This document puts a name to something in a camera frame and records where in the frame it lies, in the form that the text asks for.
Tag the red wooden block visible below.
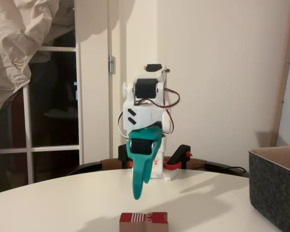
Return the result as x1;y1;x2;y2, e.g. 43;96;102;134
119;212;169;232

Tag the black clamp red pad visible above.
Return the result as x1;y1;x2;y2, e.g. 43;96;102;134
162;144;193;171
117;144;134;170

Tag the beige crumpled curtain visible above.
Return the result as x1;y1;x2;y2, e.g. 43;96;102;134
0;0;76;132

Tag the dark grey felt box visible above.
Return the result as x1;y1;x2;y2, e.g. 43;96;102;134
248;146;290;232

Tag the silver door hinge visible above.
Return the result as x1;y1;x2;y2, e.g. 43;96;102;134
108;55;116;73

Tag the dark brown chair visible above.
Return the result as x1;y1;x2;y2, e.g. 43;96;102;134
67;156;250;178

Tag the white glazed door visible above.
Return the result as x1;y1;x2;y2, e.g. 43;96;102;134
0;0;111;195

